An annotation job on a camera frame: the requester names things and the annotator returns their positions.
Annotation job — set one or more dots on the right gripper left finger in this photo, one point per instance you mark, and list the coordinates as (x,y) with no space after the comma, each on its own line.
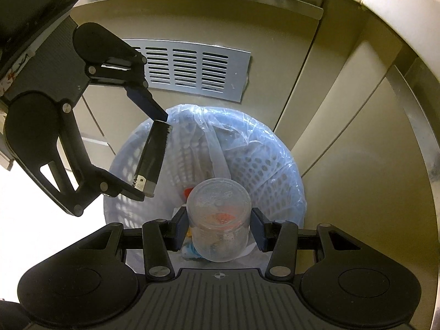
(159,237)

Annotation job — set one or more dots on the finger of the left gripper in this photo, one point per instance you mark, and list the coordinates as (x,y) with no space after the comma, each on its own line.
(147,170)
(110,61)

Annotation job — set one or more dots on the white perforated trash basket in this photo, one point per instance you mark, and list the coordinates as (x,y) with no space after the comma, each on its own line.
(206,168)

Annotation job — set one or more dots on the clear plastic jar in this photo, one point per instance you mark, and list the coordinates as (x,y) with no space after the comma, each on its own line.
(219,211)

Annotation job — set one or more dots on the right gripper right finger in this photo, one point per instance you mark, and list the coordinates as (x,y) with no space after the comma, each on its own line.
(278,238)

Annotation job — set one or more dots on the grey cabinet vent grille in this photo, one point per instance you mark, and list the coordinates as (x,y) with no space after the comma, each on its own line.
(211,71)

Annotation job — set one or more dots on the beige cabinet door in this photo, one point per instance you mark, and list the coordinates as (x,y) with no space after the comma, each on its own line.
(277,39)

